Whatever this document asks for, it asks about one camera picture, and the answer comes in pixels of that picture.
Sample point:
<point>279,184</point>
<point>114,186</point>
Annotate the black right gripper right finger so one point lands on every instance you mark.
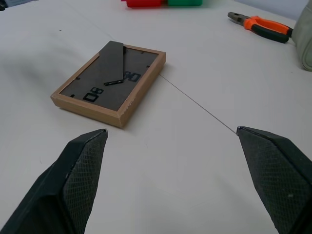
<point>280,180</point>

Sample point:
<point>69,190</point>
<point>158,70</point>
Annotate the red plastic box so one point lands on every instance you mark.
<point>143,3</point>

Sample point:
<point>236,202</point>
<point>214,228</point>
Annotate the orange and black pliers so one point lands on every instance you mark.
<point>265,26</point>

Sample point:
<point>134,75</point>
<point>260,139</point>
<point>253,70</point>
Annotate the dark object at table edge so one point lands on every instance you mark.
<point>2,7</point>

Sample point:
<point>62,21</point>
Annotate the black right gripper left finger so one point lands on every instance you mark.
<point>61,190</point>

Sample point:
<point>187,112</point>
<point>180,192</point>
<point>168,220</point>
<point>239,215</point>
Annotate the green plastic box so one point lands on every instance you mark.
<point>185,2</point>

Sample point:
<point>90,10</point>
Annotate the wooden picture frame back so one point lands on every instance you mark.
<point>109,83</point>

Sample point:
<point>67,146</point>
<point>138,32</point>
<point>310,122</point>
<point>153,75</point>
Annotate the pale grey-green pouch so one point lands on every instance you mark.
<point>304,39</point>

